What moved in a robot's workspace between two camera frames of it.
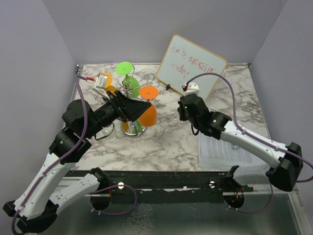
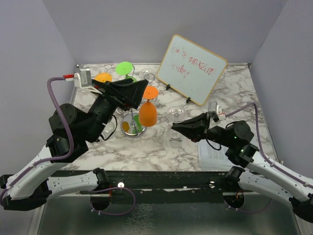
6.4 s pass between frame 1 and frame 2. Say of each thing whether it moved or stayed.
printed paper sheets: stayed
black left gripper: moved
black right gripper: moved
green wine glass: stayed
